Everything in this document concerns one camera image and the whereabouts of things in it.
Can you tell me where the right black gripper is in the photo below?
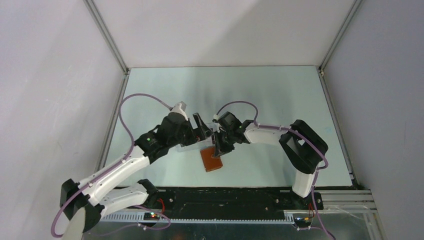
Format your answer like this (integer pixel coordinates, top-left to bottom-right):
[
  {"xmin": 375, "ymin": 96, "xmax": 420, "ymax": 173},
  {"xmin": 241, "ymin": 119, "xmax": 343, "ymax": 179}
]
[{"xmin": 213, "ymin": 130, "xmax": 236, "ymax": 158}]

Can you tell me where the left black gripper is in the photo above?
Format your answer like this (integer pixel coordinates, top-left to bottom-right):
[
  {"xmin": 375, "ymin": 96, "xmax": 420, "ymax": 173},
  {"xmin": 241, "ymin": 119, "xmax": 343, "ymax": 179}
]
[{"xmin": 168, "ymin": 112, "xmax": 213, "ymax": 148}]

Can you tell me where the clear plastic card box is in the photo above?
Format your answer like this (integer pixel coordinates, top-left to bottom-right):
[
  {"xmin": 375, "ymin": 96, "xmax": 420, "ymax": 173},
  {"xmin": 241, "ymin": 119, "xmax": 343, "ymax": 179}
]
[{"xmin": 175, "ymin": 122, "xmax": 218, "ymax": 152}]

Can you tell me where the brown leather card holder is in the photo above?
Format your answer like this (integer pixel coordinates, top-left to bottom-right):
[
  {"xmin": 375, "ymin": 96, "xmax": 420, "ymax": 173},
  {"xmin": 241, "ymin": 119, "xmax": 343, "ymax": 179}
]
[{"xmin": 200, "ymin": 146, "xmax": 223, "ymax": 173}]

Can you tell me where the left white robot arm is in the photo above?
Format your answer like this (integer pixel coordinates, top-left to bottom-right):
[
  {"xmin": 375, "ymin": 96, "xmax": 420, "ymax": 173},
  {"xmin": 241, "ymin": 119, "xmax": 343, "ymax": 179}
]
[{"xmin": 59, "ymin": 112, "xmax": 213, "ymax": 235}]

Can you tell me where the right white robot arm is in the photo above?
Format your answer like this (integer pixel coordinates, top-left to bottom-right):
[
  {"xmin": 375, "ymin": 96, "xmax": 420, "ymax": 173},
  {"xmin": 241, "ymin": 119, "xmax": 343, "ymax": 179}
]
[{"xmin": 213, "ymin": 112, "xmax": 329, "ymax": 209}]

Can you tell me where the left circuit board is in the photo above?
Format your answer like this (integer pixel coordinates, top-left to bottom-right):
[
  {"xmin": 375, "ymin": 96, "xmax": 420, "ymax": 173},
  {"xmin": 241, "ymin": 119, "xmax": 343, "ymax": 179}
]
[{"xmin": 143, "ymin": 212, "xmax": 162, "ymax": 221}]

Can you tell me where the circuit board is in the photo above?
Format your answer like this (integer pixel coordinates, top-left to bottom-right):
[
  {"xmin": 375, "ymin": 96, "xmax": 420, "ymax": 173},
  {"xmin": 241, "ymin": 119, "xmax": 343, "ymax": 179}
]
[
  {"xmin": 293, "ymin": 216, "xmax": 314, "ymax": 223},
  {"xmin": 143, "ymin": 212, "xmax": 162, "ymax": 221}
]

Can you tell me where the right circuit board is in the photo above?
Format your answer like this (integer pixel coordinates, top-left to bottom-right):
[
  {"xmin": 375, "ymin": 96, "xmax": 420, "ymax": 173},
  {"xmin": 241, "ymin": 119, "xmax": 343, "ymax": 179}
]
[{"xmin": 293, "ymin": 216, "xmax": 314, "ymax": 223}]

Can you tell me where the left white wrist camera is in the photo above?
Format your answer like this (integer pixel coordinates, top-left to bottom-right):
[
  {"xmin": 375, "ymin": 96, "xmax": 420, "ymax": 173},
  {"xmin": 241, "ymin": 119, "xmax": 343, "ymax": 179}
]
[{"xmin": 170, "ymin": 101, "xmax": 189, "ymax": 121}]

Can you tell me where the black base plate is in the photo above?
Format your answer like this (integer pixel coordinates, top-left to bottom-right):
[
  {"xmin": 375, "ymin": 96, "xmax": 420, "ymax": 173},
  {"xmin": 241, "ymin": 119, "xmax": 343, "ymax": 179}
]
[{"xmin": 143, "ymin": 187, "xmax": 324, "ymax": 221}]

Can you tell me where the aluminium frame rail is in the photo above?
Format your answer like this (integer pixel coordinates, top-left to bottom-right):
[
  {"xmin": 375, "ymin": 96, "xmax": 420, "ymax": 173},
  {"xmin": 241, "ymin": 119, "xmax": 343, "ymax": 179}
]
[{"xmin": 87, "ymin": 185, "xmax": 377, "ymax": 225}]

